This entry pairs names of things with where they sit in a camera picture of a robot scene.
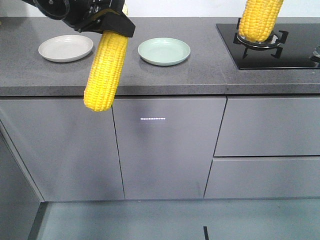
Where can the corn cob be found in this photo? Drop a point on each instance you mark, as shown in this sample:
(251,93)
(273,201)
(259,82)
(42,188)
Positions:
(105,72)
(258,19)

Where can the grey lower cabinets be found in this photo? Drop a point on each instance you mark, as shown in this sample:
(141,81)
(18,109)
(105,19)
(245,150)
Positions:
(168,148)

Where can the black floor tape line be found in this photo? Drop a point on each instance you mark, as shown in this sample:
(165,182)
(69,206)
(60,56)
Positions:
(205,231)

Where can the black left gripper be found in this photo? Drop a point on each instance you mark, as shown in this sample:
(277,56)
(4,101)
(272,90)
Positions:
(89,15)

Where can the black glass gas stove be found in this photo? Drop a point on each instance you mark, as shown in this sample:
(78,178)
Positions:
(290,46)

